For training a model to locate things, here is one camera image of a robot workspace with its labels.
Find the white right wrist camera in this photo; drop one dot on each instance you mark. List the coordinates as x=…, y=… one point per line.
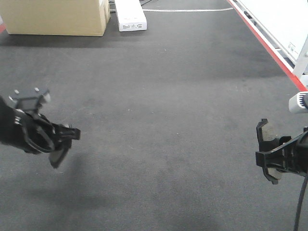
x=298, y=104

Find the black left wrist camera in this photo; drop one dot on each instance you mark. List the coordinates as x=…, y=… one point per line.
x=32, y=100

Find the dark grey conveyor belt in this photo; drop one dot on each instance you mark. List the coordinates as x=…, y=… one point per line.
x=168, y=127

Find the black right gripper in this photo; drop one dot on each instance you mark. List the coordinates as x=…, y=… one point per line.
x=291, y=155

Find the grey brake pad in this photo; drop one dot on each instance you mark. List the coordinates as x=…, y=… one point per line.
x=267, y=141
x=56, y=157

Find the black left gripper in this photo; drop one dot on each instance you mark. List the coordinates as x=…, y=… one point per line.
x=32, y=133

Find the long white box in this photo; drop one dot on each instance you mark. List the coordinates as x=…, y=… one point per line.
x=130, y=15

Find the brown cardboard box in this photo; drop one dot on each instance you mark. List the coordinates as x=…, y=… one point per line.
x=55, y=17

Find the white board panel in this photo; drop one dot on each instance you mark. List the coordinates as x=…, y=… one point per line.
x=286, y=22

